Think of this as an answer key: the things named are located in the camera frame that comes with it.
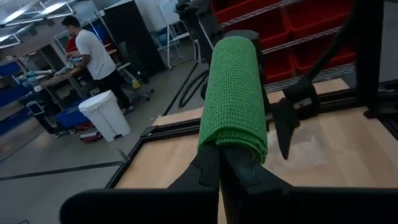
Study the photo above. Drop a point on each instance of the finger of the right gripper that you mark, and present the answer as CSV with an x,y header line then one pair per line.
x,y
286,124

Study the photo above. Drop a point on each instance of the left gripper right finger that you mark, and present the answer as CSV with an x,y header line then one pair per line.
x,y
239,177

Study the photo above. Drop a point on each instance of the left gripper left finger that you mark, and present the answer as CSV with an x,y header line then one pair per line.
x,y
206,174

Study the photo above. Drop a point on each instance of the clear plastic zip bag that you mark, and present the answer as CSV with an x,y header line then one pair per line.
x,y
304,149

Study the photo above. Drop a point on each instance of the green elastic bandage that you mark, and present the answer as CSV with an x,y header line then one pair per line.
x,y
233,93

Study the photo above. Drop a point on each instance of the white pedal trash bin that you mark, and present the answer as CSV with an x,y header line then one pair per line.
x,y
104,115

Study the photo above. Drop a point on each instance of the small red case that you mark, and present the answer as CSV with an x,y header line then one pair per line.
x,y
91,137

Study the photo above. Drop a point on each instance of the black standing equipment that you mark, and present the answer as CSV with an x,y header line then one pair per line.
x,y
199,25

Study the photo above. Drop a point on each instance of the blue plastic tote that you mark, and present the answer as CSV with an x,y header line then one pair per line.
x,y
70,118

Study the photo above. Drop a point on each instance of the black cabinet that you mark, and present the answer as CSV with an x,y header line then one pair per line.
x,y
130,37

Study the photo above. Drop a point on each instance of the person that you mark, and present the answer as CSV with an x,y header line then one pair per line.
x,y
93,56

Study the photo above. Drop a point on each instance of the wooden workbench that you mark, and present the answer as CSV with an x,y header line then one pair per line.
x,y
59,79

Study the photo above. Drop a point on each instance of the grey blue fabric rolls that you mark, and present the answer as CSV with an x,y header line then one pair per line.
x,y
31,74

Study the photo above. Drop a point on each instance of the shelf with blue bins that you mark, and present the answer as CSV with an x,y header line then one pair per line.
x,y
11,70

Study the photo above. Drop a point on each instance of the black aluminium table frame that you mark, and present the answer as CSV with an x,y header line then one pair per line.
x,y
174,129

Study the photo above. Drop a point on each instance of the ceiling light frame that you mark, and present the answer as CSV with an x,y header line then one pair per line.
x,y
37,9

